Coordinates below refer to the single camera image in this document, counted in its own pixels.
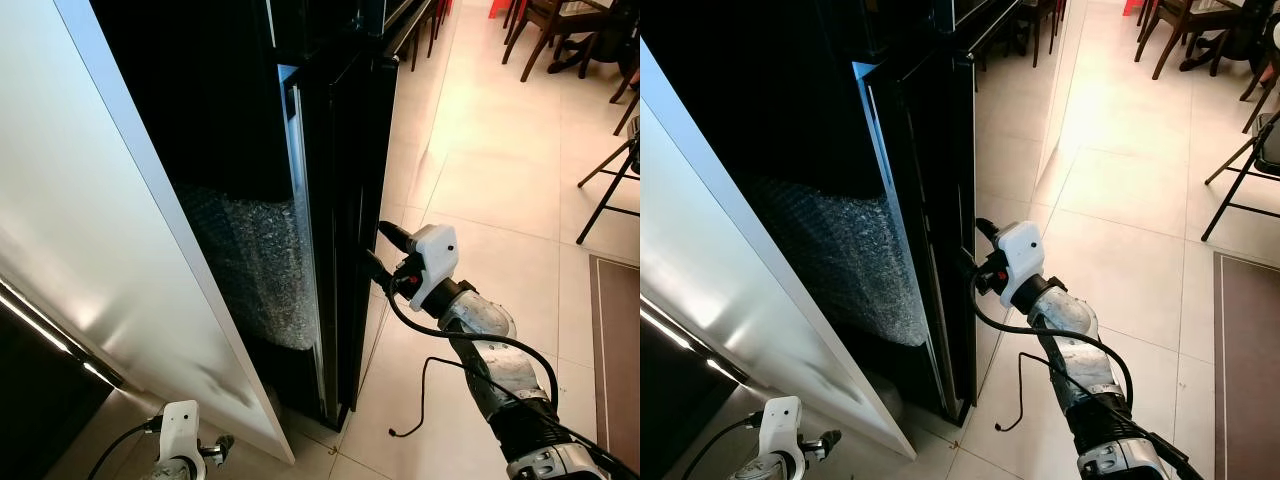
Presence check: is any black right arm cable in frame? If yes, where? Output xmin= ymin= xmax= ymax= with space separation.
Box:
xmin=975 ymin=285 xmax=1136 ymax=433
xmin=385 ymin=285 xmax=561 ymax=441

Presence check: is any black fridge with white interior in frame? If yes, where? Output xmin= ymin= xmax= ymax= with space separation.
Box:
xmin=0 ymin=0 xmax=441 ymax=466
xmin=640 ymin=0 xmax=1041 ymax=463

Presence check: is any brown bordered floor mat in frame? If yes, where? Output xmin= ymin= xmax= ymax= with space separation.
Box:
xmin=588 ymin=255 xmax=641 ymax=473
xmin=1213 ymin=252 xmax=1280 ymax=480

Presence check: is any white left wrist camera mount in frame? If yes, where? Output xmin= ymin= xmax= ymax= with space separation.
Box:
xmin=160 ymin=400 xmax=203 ymax=467
xmin=758 ymin=396 xmax=804 ymax=471

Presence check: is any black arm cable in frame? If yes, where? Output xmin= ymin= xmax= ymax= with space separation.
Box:
xmin=385 ymin=285 xmax=561 ymax=441
xmin=88 ymin=420 xmax=163 ymax=480
xmin=975 ymin=285 xmax=1136 ymax=433
xmin=690 ymin=418 xmax=761 ymax=480

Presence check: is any black metal folding chair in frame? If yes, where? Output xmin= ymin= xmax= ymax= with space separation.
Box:
xmin=578 ymin=112 xmax=641 ymax=246
xmin=1203 ymin=108 xmax=1280 ymax=243

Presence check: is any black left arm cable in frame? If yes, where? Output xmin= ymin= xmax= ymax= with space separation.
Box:
xmin=690 ymin=418 xmax=761 ymax=480
xmin=88 ymin=420 xmax=163 ymax=480

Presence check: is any dark wooden dining chair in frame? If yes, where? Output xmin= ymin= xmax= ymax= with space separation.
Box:
xmin=1135 ymin=0 xmax=1280 ymax=83
xmin=500 ymin=0 xmax=641 ymax=83

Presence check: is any clear bubble wrap sheet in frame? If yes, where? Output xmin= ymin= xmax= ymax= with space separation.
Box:
xmin=755 ymin=175 xmax=926 ymax=348
xmin=180 ymin=185 xmax=318 ymax=351

